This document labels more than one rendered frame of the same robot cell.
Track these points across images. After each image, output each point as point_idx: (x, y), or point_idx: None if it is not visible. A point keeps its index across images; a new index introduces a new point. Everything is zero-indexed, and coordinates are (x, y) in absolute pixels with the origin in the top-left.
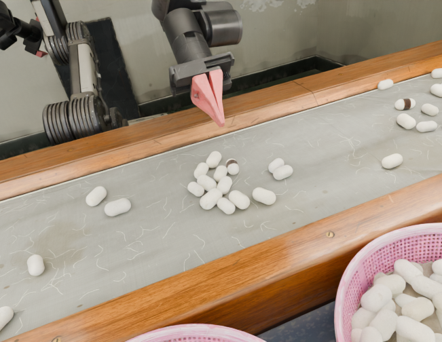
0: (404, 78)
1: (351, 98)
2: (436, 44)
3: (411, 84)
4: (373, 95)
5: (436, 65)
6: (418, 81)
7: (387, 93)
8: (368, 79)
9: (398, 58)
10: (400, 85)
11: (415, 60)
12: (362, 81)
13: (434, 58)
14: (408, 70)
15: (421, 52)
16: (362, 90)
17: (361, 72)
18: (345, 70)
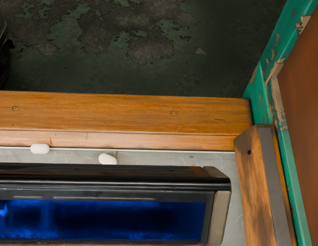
0: (74, 145)
1: None
2: (168, 105)
3: (71, 158)
4: (18, 156)
5: (125, 142)
6: (82, 157)
7: (33, 160)
8: (28, 133)
9: (100, 110)
10: (59, 154)
11: (107, 126)
12: (20, 133)
13: (127, 134)
14: (84, 138)
15: (132, 113)
16: (15, 143)
17: (35, 117)
18: (29, 102)
